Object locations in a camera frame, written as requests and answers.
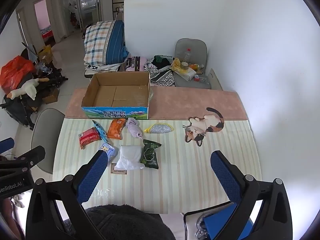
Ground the dark fleece clothing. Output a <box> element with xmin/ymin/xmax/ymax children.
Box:
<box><xmin>64</xmin><ymin>204</ymin><xmax>177</xmax><ymax>240</ymax></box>

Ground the white goose plush toy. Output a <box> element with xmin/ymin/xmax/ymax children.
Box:
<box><xmin>6</xmin><ymin>77</ymin><xmax>50</xmax><ymax>100</ymax></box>

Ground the striped table cloth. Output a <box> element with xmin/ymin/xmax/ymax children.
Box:
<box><xmin>52</xmin><ymin>117</ymin><xmax>262</xmax><ymax>214</ymax></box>

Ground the white printed folded cloth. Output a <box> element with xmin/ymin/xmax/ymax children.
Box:
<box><xmin>85</xmin><ymin>62</ymin><xmax>124</xmax><ymax>72</ymax></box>

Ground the printed cardboard box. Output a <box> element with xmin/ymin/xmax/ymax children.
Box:
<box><xmin>81</xmin><ymin>71</ymin><xmax>151</xmax><ymax>120</ymax></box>

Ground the silver glitter yellow pouch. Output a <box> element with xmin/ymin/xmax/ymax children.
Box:
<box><xmin>144</xmin><ymin>122</ymin><xmax>173</xmax><ymax>133</ymax></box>

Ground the clear plastic bottle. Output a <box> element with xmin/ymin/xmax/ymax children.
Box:
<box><xmin>181</xmin><ymin>48</ymin><xmax>192</xmax><ymax>64</ymax></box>

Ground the dark green snack packet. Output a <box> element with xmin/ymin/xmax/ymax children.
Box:
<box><xmin>139</xmin><ymin>139</ymin><xmax>162</xmax><ymax>169</ymax></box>

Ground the grey cushioned chair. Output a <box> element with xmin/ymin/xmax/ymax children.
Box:
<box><xmin>174</xmin><ymin>38</ymin><xmax>212</xmax><ymax>90</ymax></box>

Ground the cat-shaped mat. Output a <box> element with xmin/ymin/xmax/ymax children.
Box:
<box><xmin>182</xmin><ymin>107</ymin><xmax>225</xmax><ymax>147</ymax></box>

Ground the black stroller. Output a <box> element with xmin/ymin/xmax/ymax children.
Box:
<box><xmin>0</xmin><ymin>76</ymin><xmax>68</xmax><ymax>130</ymax></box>

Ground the patterned bag of clothes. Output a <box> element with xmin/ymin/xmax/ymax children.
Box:
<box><xmin>144</xmin><ymin>54</ymin><xmax>175</xmax><ymax>87</ymax></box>

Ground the clear plastic wrap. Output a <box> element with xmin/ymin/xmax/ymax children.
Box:
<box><xmin>94</xmin><ymin>188</ymin><xmax>111</xmax><ymax>198</ymax></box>

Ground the pink suitcase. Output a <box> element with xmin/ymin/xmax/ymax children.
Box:
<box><xmin>125</xmin><ymin>56</ymin><xmax>148</xmax><ymax>72</ymax></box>

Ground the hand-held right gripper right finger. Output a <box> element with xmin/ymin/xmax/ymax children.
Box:
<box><xmin>210</xmin><ymin>150</ymin><xmax>293</xmax><ymax>240</ymax></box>

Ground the brown cardboard box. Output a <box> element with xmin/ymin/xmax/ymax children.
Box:
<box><xmin>42</xmin><ymin>87</ymin><xmax>60</xmax><ymax>105</ymax></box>

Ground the long blue packet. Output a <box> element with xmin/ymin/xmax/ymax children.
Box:
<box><xmin>92</xmin><ymin>120</ymin><xmax>108</xmax><ymax>140</ymax></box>

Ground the yellow paper bag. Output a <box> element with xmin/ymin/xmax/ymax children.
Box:
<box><xmin>37</xmin><ymin>45</ymin><xmax>54</xmax><ymax>64</ymax></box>

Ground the white plastic bag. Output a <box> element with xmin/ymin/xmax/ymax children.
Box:
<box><xmin>115</xmin><ymin>144</ymin><xmax>145</xmax><ymax>170</ymax></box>

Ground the orange plastic bag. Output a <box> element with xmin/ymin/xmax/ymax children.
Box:
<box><xmin>0</xmin><ymin>56</ymin><xmax>37</xmax><ymax>92</ymax></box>

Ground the light blue tissue packet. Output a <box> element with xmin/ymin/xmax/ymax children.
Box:
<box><xmin>99</xmin><ymin>142</ymin><xmax>116</xmax><ymax>161</ymax></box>

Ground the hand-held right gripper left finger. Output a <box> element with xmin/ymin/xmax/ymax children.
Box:
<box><xmin>26</xmin><ymin>150</ymin><xmax>109</xmax><ymax>240</ymax></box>

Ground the plaid folded quilt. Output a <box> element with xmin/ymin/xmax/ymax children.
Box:
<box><xmin>83</xmin><ymin>20</ymin><xmax>130</xmax><ymax>67</ymax></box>

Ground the white flat panel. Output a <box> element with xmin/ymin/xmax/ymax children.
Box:
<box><xmin>206</xmin><ymin>68</ymin><xmax>223</xmax><ymax>90</ymax></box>

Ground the white soft pack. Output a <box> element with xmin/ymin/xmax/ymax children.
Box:
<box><xmin>176</xmin><ymin>67</ymin><xmax>197</xmax><ymax>81</ymax></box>

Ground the white metal frame cot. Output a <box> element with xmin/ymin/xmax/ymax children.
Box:
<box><xmin>84</xmin><ymin>69</ymin><xmax>100</xmax><ymax>81</ymax></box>

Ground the orange snack packet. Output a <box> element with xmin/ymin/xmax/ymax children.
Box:
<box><xmin>107</xmin><ymin>119</ymin><xmax>126</xmax><ymax>140</ymax></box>

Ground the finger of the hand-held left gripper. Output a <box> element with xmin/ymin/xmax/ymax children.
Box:
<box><xmin>0</xmin><ymin>137</ymin><xmax>15</xmax><ymax>154</ymax></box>
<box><xmin>0</xmin><ymin>145</ymin><xmax>46</xmax><ymax>171</ymax></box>

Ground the red snack packet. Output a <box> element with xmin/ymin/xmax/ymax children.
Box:
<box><xmin>79</xmin><ymin>127</ymin><xmax>102</xmax><ymax>150</ymax></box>

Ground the person's left forearm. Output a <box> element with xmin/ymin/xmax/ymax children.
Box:
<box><xmin>0</xmin><ymin>197</ymin><xmax>25</xmax><ymax>240</ymax></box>

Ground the grey round-backed chair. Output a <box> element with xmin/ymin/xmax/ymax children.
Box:
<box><xmin>30</xmin><ymin>108</ymin><xmax>66</xmax><ymax>174</ymax></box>

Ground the purple cloth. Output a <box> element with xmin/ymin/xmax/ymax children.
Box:
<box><xmin>126</xmin><ymin>117</ymin><xmax>143</xmax><ymax>139</ymax></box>

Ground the red bedding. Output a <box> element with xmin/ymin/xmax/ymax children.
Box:
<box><xmin>41</xmin><ymin>29</ymin><xmax>56</xmax><ymax>46</ymax></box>

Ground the pink table mat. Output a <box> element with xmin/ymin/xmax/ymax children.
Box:
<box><xmin>64</xmin><ymin>88</ymin><xmax>248</xmax><ymax>120</ymax></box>

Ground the yellow plastic bag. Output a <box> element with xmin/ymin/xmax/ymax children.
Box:
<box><xmin>171</xmin><ymin>58</ymin><xmax>187</xmax><ymax>73</ymax></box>

